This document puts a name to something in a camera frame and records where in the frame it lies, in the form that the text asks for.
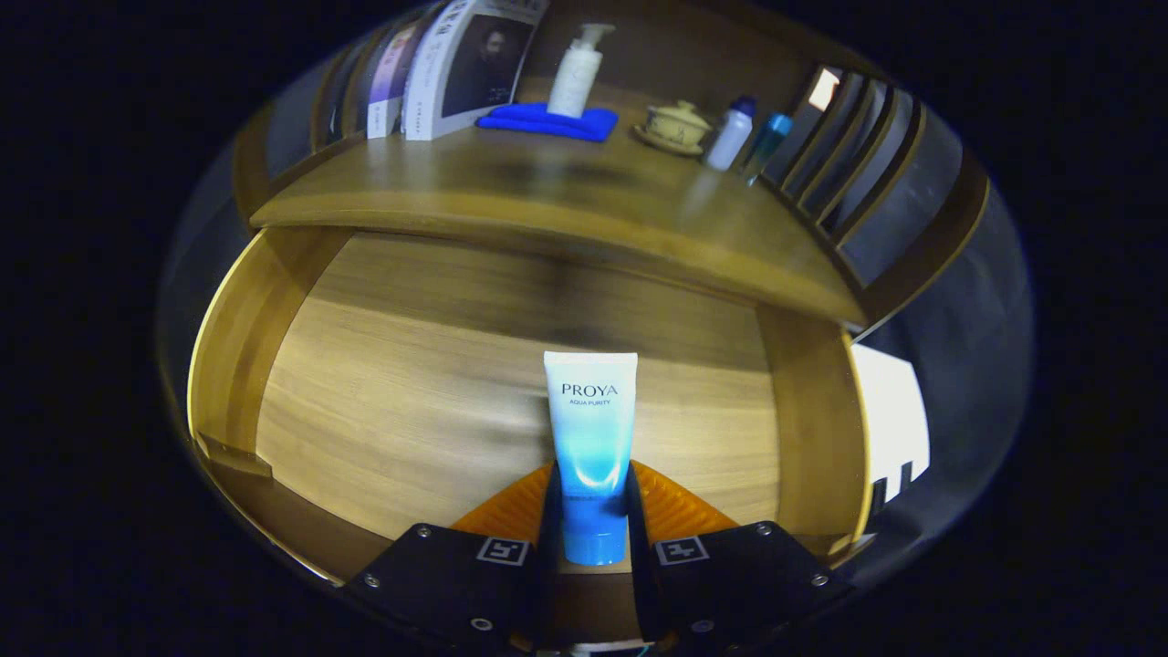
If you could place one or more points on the large white book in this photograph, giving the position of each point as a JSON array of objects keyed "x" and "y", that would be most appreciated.
[{"x": 438, "y": 82}]

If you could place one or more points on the white bottle with blue cap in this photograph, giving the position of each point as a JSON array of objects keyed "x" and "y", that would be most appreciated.
[{"x": 728, "y": 141}]

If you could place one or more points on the blue and white tube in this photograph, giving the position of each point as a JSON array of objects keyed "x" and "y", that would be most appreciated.
[{"x": 591, "y": 429}]

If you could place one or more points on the wooden countertop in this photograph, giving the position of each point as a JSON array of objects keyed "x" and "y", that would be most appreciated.
[{"x": 511, "y": 182}]

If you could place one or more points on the folded blue cloth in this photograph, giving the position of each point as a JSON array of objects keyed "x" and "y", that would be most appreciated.
[{"x": 520, "y": 119}]

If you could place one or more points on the slim blue bottle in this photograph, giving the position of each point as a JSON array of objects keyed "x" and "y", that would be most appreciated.
[{"x": 766, "y": 146}]

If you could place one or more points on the brown wooden cabinet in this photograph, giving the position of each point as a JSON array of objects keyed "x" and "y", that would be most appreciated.
[{"x": 675, "y": 50}]

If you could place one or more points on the white pump bottle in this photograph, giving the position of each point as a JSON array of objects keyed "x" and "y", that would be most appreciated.
[{"x": 575, "y": 82}]

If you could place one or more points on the wooden drawer with black knob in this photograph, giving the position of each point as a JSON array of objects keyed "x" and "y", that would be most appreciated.
[{"x": 411, "y": 392}]

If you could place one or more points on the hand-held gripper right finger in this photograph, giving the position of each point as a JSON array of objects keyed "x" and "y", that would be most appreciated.
[{"x": 639, "y": 566}]

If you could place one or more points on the yellow lidded tea cup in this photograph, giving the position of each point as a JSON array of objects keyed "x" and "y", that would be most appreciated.
[{"x": 677, "y": 128}]

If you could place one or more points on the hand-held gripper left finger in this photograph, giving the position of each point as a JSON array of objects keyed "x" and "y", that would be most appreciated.
[{"x": 547, "y": 547}]

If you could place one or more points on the purple book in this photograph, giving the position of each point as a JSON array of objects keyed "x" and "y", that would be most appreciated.
[{"x": 388, "y": 87}]

